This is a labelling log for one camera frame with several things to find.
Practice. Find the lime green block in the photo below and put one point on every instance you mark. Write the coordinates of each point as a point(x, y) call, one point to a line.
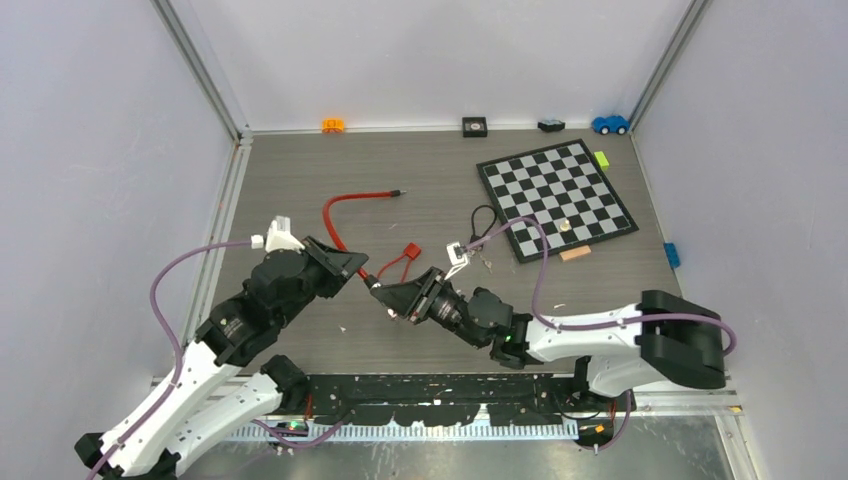
point(602, 160)

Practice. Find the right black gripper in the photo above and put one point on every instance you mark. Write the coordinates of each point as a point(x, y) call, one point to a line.
point(413, 297)

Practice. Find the tan wooden block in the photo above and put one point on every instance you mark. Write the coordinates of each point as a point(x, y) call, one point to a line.
point(575, 253)

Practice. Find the aluminium front rail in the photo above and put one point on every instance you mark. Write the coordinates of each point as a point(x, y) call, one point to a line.
point(660, 399)

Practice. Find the small black toy car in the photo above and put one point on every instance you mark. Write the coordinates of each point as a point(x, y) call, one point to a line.
point(550, 125)

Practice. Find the orange toy block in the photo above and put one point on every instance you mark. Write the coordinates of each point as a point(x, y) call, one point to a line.
point(333, 126)

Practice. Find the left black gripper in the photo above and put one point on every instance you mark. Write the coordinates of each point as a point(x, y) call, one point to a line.
point(337, 266)

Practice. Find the small black box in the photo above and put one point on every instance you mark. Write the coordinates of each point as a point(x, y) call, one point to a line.
point(474, 127)

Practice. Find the black white chessboard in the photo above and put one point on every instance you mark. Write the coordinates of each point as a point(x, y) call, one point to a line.
point(553, 184)

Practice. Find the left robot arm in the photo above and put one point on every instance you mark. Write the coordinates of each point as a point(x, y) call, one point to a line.
point(173, 427)

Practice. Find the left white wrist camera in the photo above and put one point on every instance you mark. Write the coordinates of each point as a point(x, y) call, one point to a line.
point(277, 237)

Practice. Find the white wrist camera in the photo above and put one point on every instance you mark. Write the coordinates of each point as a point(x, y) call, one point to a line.
point(277, 237)
point(459, 258)

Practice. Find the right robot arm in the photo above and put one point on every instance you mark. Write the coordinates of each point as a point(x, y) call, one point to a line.
point(662, 337)

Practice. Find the blue toy brick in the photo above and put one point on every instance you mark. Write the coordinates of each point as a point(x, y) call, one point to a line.
point(672, 255)

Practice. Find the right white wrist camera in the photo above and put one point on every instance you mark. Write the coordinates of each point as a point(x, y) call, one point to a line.
point(459, 258)

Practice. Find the blue toy car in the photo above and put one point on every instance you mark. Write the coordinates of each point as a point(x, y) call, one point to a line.
point(616, 124)

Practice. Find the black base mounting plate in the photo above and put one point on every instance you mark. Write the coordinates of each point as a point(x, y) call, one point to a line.
point(448, 399)

